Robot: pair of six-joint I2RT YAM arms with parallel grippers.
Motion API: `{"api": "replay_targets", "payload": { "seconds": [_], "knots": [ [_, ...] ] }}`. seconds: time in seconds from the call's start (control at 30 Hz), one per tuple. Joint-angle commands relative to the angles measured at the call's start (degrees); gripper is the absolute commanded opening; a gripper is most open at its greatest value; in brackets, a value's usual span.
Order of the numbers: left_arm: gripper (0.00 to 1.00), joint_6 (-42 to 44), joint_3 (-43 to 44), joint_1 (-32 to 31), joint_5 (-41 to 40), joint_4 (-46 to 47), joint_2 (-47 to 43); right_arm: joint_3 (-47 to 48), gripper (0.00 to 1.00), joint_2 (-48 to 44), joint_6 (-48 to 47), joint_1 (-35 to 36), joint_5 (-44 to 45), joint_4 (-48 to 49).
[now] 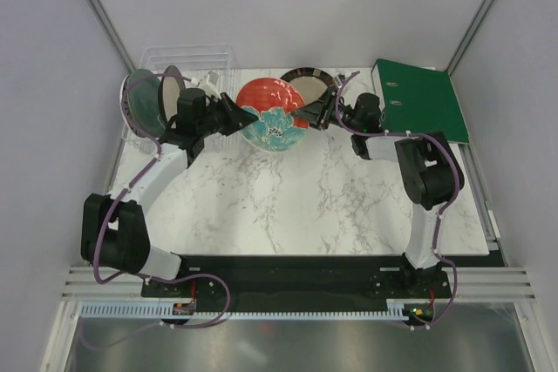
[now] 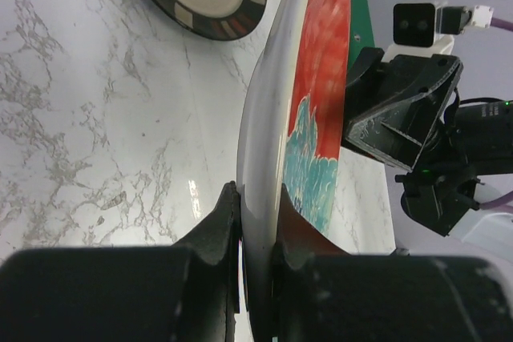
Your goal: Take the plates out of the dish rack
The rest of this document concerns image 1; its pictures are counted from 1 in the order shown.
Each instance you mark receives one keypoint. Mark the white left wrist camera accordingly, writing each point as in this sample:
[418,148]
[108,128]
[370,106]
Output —
[209,83]

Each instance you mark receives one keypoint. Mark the brown rimmed cream plate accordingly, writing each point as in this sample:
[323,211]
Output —
[169,91]

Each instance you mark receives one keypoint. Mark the white cable duct right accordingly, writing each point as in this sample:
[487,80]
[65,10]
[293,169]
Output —
[424,310]

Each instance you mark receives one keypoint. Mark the red and teal floral plate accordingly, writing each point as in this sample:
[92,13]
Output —
[272,100]

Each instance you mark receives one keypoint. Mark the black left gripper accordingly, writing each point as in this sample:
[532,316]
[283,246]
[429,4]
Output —
[237,117]

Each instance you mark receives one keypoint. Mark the white cable duct left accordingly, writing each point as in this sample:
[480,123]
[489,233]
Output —
[137,309]

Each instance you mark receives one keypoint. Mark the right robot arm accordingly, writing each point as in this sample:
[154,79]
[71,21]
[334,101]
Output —
[430,173]

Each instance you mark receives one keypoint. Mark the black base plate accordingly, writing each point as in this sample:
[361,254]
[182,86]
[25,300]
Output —
[198,267]

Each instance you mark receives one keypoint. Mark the green ring binder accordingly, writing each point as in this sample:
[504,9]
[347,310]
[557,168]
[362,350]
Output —
[418,100]

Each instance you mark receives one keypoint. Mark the dark patterned rim plate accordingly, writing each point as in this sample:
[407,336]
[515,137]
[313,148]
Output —
[311,83]

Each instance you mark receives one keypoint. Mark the white blue striped plate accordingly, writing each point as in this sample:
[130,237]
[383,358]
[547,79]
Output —
[125,110]

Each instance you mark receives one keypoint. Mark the white wire dish rack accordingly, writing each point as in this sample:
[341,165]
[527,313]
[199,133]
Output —
[194,61]

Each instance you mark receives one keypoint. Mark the aluminium frame rail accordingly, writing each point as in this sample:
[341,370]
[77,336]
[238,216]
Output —
[474,284]

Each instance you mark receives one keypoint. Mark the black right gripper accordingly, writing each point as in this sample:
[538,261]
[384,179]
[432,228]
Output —
[317,113]

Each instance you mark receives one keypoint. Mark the teal green plate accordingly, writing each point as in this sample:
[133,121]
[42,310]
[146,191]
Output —
[143,101]

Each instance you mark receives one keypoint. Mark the white cable duct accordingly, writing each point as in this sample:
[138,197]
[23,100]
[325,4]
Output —
[424,310]
[137,309]

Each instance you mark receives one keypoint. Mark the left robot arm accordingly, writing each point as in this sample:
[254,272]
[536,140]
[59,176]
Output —
[114,230]

